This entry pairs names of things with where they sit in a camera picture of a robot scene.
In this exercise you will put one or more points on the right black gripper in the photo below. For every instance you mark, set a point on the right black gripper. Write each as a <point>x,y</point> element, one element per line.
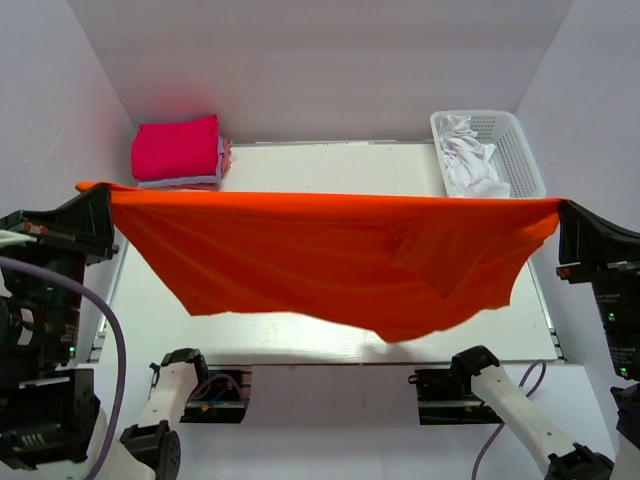
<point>583,236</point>

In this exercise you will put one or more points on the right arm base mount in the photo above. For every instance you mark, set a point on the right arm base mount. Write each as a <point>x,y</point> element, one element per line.
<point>443,400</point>

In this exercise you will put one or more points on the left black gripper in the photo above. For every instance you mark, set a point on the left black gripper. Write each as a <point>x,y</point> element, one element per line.
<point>83,225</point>

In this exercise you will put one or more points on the orange t-shirt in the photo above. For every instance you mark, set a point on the orange t-shirt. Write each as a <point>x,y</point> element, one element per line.
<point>401,267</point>

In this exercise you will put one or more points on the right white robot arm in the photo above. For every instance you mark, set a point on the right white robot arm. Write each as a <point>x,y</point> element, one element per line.
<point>556,453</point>

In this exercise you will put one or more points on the white plastic basket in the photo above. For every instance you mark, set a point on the white plastic basket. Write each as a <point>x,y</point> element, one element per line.
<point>512,160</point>

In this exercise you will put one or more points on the crumpled white t-shirt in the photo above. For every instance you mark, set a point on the crumpled white t-shirt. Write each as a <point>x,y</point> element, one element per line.
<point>467,160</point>

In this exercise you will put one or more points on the folded pink t-shirt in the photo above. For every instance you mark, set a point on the folded pink t-shirt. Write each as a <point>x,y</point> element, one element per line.
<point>213,181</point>

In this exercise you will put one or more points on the folded magenta t-shirt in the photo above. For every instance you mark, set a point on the folded magenta t-shirt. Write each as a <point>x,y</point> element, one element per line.
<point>172,150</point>

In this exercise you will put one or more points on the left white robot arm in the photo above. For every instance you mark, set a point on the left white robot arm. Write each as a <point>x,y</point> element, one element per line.
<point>52,422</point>

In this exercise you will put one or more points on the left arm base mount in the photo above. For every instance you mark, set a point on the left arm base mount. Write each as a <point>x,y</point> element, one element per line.
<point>220,402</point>

